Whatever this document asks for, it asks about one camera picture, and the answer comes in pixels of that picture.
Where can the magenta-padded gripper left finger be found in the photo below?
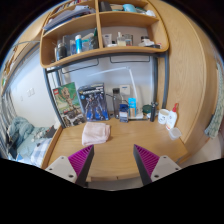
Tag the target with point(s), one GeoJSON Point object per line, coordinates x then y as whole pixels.
{"type": "Point", "coordinates": [61, 166]}

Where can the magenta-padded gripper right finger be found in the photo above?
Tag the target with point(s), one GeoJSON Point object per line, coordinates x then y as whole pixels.
{"type": "Point", "coordinates": [163, 166]}

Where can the pale pink towel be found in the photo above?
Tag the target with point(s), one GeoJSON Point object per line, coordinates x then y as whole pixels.
{"type": "Point", "coordinates": [96, 133]}

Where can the small clear plastic container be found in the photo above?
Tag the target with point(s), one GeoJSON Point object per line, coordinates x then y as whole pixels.
{"type": "Point", "coordinates": [174, 133]}

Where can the black laptop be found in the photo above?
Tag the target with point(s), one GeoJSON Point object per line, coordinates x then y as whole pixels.
{"type": "Point", "coordinates": [51, 131]}

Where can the white bottle with red cap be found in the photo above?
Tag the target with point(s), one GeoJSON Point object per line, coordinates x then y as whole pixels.
{"type": "Point", "coordinates": [171, 120]}

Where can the white mug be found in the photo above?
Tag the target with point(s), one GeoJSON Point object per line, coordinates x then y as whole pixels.
{"type": "Point", "coordinates": [163, 116]}

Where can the light blue blanket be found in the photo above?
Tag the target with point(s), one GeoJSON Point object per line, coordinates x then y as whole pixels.
{"type": "Point", "coordinates": [21, 130]}

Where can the black cylinder device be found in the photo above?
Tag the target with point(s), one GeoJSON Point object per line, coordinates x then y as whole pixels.
{"type": "Point", "coordinates": [153, 111]}

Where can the dark green round jar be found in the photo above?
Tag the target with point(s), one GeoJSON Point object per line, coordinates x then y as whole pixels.
{"type": "Point", "coordinates": [147, 109]}

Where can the small dark blue box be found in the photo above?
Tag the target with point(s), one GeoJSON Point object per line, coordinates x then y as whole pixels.
{"type": "Point", "coordinates": [123, 115]}

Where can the green tree-figure toy box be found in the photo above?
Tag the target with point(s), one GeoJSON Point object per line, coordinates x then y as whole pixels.
{"type": "Point", "coordinates": [68, 100]}

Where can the light blue card pack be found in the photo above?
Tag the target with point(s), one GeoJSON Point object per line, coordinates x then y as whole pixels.
{"type": "Point", "coordinates": [132, 105]}

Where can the blue robot model kit box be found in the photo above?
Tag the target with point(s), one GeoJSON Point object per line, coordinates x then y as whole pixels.
{"type": "Point", "coordinates": [93, 103]}

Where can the grey-green knitted cloth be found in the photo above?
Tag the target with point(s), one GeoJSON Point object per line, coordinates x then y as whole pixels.
{"type": "Point", "coordinates": [216, 113]}

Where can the smoky transparent drink bottle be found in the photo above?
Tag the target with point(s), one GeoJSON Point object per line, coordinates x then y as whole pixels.
{"type": "Point", "coordinates": [116, 105]}

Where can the wooden shelf unit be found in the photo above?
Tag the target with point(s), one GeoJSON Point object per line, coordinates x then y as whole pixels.
{"type": "Point", "coordinates": [126, 21]}

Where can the white wall switch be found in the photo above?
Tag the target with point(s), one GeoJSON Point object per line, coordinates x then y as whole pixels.
{"type": "Point", "coordinates": [29, 93]}
{"type": "Point", "coordinates": [33, 92]}

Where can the white wall socket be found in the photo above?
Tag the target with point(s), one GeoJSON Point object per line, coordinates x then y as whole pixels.
{"type": "Point", "coordinates": [125, 89]}

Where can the grey metal desk frame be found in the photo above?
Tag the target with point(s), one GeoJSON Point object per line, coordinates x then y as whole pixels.
{"type": "Point", "coordinates": [156, 80]}

